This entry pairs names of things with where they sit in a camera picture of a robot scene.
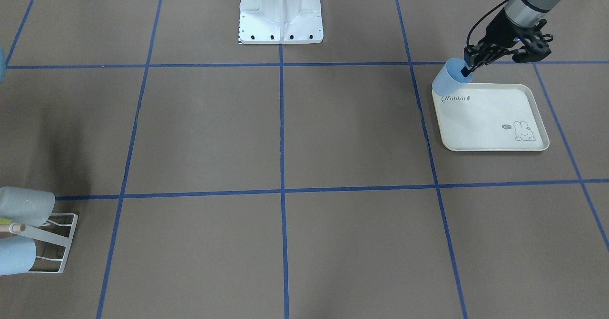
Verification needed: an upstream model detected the grey plastic cup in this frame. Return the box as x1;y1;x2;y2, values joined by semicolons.
0;186;55;227

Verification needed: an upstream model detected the light blue plastic cup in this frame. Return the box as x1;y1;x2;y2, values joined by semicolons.
432;58;473;97
0;235;37;276

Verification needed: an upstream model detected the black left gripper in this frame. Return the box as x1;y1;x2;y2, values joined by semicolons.
461;10;554;77

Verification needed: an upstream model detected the cream serving tray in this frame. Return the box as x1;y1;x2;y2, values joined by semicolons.
432;83;550;152

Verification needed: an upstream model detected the wooden rack dowel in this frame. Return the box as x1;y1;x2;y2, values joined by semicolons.
0;223;27;234

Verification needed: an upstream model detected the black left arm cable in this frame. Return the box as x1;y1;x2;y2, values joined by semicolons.
466;0;512;48

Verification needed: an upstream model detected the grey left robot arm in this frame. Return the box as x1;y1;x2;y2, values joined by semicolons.
461;0;561;77

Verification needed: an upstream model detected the white wire cup rack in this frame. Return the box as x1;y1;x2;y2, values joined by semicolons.
21;213;79;274

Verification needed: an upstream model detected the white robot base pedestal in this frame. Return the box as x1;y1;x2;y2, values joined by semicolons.
238;0;324;45

